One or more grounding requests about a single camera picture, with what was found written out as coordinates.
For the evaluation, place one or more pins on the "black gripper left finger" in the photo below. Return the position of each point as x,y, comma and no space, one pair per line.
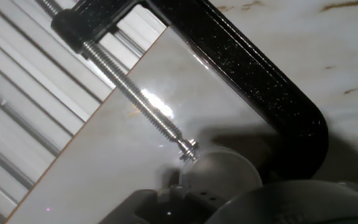
182,208

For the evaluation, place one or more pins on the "marble pattern board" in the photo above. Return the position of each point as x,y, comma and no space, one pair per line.
104,171

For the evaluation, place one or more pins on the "black C-clamp with steel screw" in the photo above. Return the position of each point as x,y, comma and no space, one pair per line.
244,71

